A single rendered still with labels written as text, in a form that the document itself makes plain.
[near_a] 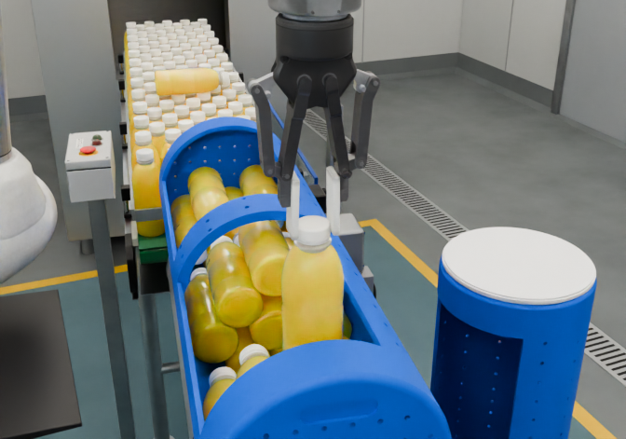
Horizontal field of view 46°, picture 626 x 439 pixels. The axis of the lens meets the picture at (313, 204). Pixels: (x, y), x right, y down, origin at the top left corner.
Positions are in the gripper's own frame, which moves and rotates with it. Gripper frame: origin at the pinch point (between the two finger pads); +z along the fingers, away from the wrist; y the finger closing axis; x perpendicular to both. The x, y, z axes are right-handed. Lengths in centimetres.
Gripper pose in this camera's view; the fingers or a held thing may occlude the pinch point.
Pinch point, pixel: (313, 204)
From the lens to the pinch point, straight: 79.7
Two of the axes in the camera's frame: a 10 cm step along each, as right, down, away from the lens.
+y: 9.7, -1.0, 2.2
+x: -2.4, -4.2, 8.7
